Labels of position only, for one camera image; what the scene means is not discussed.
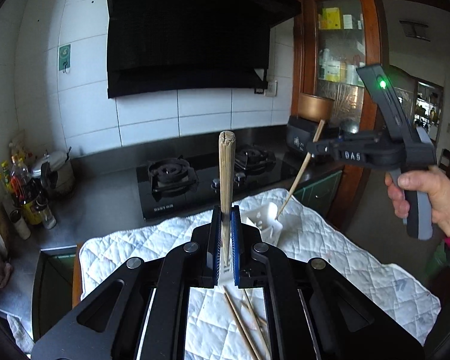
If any white quilted cloth mat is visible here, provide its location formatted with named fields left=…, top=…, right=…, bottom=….
left=79, top=198, right=441, bottom=359

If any black gas stove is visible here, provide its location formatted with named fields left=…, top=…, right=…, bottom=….
left=136, top=145, right=298, bottom=224

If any wall power socket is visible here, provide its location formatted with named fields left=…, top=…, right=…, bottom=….
left=264, top=80, right=278, bottom=98

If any copper pot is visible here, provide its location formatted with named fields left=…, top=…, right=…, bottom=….
left=297, top=93, right=334, bottom=122

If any black range hood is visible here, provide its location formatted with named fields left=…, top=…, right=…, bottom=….
left=107, top=0, right=302, bottom=98

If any person's right hand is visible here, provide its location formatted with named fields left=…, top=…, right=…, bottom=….
left=385, top=166, right=450, bottom=237

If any white utensil holder caddy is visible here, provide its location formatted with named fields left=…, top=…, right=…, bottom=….
left=242, top=202, right=283, bottom=246

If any wooden glass cabinet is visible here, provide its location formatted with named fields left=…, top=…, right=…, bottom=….
left=290, top=0, right=389, bottom=229

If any black rice cooker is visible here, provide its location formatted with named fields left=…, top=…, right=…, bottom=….
left=286, top=116, right=341, bottom=156

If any green wall hook sticker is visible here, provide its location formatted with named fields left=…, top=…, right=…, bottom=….
left=58, top=45, right=71, bottom=74

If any condiment bottles group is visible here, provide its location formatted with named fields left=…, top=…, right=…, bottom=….
left=0, top=147, right=57, bottom=240

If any wooden chopstick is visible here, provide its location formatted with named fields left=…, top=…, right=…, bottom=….
left=223, top=287, right=260, bottom=360
left=243, top=290, right=272, bottom=359

